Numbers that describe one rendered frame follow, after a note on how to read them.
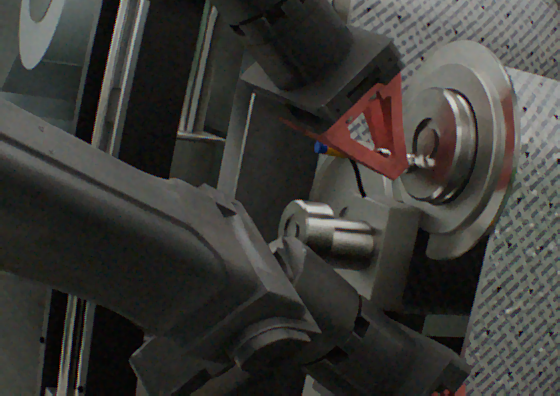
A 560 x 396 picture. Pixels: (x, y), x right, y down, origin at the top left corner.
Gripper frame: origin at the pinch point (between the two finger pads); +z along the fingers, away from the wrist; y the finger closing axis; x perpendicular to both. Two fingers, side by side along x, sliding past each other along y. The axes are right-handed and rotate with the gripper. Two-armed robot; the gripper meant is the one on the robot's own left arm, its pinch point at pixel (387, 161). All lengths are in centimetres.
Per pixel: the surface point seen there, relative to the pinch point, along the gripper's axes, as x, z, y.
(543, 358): -1.3, 15.1, 9.1
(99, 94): -6.3, -1.4, -39.7
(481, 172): 2.8, 1.5, 6.2
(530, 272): 1.3, 8.8, 8.4
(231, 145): -0.7, 9.0, -33.2
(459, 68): 7.6, -1.9, 1.2
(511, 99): 7.1, -1.2, 7.1
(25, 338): -30, 23, -61
